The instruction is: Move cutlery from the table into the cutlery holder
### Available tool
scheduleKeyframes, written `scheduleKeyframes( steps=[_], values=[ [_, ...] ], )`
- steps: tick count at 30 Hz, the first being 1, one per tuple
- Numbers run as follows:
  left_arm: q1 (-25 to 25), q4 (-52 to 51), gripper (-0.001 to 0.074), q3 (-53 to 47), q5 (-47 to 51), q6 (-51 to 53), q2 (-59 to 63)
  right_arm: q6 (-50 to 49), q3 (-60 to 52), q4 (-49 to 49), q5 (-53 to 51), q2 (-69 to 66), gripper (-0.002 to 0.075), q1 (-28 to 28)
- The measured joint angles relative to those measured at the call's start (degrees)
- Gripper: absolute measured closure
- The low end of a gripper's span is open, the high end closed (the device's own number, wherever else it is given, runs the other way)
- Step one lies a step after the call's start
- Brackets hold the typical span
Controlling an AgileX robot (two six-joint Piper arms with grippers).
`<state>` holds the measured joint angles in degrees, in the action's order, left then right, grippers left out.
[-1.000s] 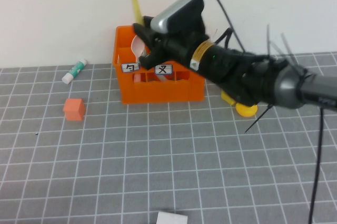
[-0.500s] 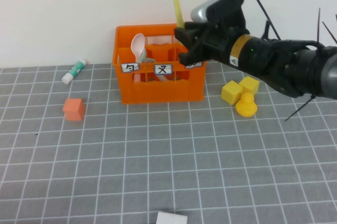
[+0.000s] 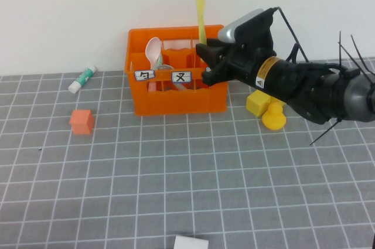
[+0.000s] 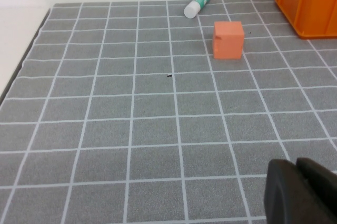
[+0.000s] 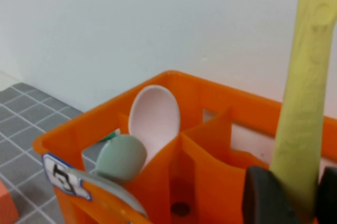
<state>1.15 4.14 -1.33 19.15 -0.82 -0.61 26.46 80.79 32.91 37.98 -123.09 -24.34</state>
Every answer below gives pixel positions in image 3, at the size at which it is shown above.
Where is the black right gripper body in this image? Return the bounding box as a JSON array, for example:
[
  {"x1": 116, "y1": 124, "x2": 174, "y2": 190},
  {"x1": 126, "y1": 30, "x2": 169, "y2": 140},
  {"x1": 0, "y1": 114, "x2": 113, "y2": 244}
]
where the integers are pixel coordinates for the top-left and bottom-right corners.
[{"x1": 218, "y1": 33, "x2": 276, "y2": 87}]

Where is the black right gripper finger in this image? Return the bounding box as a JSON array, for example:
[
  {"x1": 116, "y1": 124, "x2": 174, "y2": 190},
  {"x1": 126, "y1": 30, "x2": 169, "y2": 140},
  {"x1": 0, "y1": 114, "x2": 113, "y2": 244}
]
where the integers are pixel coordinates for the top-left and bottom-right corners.
[
  {"x1": 201, "y1": 64, "x2": 235, "y2": 87},
  {"x1": 195, "y1": 37, "x2": 232, "y2": 67}
]

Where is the yellow plastic knife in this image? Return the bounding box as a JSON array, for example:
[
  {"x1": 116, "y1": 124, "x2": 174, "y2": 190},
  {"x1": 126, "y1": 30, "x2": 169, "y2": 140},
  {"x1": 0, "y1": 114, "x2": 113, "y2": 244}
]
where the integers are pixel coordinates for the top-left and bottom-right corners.
[{"x1": 190, "y1": 0, "x2": 208, "y2": 46}]

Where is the grey plastic fork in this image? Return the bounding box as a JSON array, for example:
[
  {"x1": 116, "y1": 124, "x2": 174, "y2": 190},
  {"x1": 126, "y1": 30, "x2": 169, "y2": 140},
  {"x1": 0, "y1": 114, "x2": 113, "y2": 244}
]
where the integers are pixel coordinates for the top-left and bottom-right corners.
[{"x1": 159, "y1": 64, "x2": 188, "y2": 91}]

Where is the orange plastic cutlery holder crate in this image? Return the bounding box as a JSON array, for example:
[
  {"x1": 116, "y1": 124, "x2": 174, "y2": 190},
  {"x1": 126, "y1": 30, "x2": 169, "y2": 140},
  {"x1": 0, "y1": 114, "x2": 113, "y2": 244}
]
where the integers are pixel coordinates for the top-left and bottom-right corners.
[{"x1": 125, "y1": 25, "x2": 229, "y2": 117}]

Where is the yellow foam cube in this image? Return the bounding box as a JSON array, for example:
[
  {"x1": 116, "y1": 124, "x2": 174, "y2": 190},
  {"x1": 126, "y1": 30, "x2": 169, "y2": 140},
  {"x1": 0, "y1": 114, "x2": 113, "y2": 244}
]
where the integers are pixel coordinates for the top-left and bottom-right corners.
[{"x1": 246, "y1": 90, "x2": 272, "y2": 118}]

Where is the white plastic spoon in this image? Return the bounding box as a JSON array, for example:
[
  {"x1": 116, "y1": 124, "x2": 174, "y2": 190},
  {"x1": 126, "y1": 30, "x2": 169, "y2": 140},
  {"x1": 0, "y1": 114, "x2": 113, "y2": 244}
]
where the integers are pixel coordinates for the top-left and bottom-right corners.
[{"x1": 145, "y1": 37, "x2": 163, "y2": 93}]

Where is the yellow rubber duck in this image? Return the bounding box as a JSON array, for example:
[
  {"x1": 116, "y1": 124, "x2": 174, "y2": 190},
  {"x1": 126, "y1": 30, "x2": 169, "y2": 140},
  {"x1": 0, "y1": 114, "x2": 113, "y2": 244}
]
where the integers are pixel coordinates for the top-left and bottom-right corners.
[{"x1": 261, "y1": 102, "x2": 287, "y2": 131}]

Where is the black zip tie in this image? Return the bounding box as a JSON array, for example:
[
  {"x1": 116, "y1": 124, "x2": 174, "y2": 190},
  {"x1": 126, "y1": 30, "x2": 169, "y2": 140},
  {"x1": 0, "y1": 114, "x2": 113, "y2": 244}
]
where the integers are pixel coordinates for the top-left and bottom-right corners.
[
  {"x1": 309, "y1": 117, "x2": 343, "y2": 146},
  {"x1": 350, "y1": 34, "x2": 367, "y2": 69},
  {"x1": 337, "y1": 41, "x2": 375, "y2": 76},
  {"x1": 338, "y1": 30, "x2": 343, "y2": 70}
]

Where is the grey grid pattern mat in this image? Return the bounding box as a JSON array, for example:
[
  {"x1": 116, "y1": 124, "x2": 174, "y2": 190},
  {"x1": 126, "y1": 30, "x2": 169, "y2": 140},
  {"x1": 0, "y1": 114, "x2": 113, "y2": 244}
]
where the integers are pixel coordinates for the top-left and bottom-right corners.
[{"x1": 0, "y1": 57, "x2": 375, "y2": 249}]

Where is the white and green glue stick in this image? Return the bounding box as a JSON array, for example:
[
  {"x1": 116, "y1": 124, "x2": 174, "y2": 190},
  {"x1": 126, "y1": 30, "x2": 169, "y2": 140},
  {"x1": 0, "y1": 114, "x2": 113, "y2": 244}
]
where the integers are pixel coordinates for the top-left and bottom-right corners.
[{"x1": 67, "y1": 65, "x2": 97, "y2": 94}]

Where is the orange foam cube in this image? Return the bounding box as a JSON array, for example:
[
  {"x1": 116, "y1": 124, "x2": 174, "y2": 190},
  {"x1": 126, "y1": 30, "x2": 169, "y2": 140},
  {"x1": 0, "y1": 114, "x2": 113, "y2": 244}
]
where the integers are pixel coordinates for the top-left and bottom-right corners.
[{"x1": 69, "y1": 109, "x2": 95, "y2": 135}]

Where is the white paper sheet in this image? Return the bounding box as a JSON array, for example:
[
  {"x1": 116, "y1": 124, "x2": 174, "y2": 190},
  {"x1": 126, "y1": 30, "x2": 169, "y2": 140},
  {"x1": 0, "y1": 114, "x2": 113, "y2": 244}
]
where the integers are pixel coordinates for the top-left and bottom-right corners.
[{"x1": 173, "y1": 234, "x2": 210, "y2": 249}]

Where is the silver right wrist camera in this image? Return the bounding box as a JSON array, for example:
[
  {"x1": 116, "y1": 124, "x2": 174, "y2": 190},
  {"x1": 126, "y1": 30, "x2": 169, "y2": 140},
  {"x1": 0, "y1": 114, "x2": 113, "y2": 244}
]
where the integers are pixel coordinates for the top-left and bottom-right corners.
[{"x1": 217, "y1": 8, "x2": 276, "y2": 45}]

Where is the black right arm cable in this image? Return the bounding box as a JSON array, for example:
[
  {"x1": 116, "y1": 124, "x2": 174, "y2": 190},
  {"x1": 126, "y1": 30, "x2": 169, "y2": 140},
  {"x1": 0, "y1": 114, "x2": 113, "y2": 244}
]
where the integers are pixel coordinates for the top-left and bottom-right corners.
[{"x1": 272, "y1": 6, "x2": 310, "y2": 64}]

